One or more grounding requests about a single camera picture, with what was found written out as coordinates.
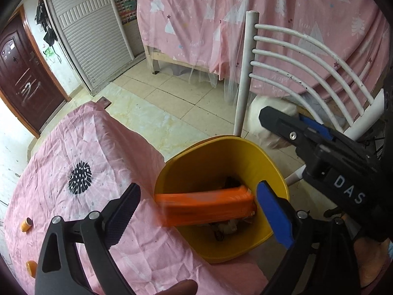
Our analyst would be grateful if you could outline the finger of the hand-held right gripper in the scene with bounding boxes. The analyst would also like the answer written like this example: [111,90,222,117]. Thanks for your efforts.
[298,114,337,142]
[259,106,326,149]

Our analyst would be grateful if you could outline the yellow bin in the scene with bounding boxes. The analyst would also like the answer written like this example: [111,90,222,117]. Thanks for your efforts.
[154,136,290,264]

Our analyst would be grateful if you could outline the white metal chair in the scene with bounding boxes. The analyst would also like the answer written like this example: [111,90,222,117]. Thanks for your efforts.
[233,11,387,185]

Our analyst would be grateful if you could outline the pink tablecloth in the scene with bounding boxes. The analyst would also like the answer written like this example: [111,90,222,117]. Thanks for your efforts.
[3,103,267,295]

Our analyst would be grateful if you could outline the orange packet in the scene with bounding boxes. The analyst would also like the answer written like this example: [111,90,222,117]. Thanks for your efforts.
[154,185,257,227]

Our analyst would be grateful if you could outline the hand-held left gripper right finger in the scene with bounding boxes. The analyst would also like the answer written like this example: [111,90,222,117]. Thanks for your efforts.
[256,181,364,295]

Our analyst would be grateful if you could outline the white louvered wardrobe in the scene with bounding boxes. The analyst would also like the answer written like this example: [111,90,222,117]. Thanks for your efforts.
[43,0,136,96]

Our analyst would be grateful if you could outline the brown wooden door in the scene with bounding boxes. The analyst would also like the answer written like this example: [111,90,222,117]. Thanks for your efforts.
[0,6,71,139]

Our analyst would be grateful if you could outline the person's right forearm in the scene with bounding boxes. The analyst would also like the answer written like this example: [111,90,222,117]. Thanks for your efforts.
[351,238,393,295]

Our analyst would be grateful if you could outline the pink printed bed curtain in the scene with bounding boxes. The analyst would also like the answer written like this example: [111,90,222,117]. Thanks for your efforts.
[137,0,393,105]

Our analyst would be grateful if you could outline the black hanging bag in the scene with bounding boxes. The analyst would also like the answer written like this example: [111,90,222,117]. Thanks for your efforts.
[35,0,50,31]
[43,28,57,46]

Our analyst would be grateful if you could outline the white plastic bag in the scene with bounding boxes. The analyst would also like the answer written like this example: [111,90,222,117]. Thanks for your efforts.
[247,96,298,148]

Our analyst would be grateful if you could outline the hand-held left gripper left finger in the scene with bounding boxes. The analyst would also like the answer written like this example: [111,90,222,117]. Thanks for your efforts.
[34,183,142,295]

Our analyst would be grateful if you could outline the person's left hand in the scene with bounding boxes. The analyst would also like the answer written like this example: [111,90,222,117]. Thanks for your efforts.
[152,280,198,295]

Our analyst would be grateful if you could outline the wooden bed frame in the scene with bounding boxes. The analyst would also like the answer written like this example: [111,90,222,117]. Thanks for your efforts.
[144,44,222,76]

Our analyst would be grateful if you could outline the colourful wall poster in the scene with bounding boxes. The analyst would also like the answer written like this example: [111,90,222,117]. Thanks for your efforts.
[111,0,137,25]

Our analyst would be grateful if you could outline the white tissue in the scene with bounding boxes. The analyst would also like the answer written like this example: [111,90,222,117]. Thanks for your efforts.
[215,220,255,233]

